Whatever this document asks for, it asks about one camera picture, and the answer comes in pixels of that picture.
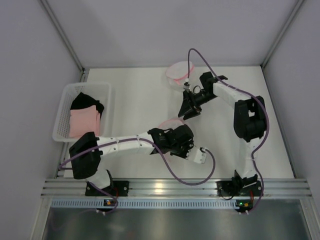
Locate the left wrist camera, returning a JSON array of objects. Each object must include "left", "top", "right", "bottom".
[{"left": 186, "top": 146, "right": 207, "bottom": 164}]

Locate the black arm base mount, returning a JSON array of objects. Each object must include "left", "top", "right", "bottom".
[{"left": 217, "top": 179, "right": 262, "bottom": 200}]

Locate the black garment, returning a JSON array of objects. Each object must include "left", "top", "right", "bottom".
[{"left": 70, "top": 92, "right": 105, "bottom": 114}]

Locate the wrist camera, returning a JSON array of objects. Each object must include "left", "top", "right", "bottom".
[
  {"left": 183, "top": 78, "right": 190, "bottom": 91},
  {"left": 186, "top": 146, "right": 207, "bottom": 164}
]

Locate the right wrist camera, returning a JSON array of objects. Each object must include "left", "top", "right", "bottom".
[{"left": 183, "top": 78, "right": 190, "bottom": 91}]

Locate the pink garment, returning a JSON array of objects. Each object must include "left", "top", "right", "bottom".
[{"left": 69, "top": 105, "right": 101, "bottom": 138}]

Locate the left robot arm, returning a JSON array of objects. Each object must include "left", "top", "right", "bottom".
[{"left": 69, "top": 124, "right": 203, "bottom": 189}]

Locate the white plastic basket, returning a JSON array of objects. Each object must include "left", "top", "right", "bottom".
[{"left": 52, "top": 82, "right": 115, "bottom": 143}]

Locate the pink-trimmed mesh laundry bag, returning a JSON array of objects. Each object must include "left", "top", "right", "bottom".
[{"left": 165, "top": 61, "right": 195, "bottom": 92}]

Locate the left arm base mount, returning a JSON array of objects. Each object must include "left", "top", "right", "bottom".
[{"left": 84, "top": 180, "right": 130, "bottom": 197}]

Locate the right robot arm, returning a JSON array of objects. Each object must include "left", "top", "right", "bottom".
[{"left": 178, "top": 72, "right": 269, "bottom": 179}]

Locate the perforated cable tray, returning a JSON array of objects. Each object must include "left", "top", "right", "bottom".
[{"left": 51, "top": 198, "right": 250, "bottom": 210}]

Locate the aluminium rail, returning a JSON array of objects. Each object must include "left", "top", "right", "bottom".
[{"left": 40, "top": 178, "right": 312, "bottom": 199}]

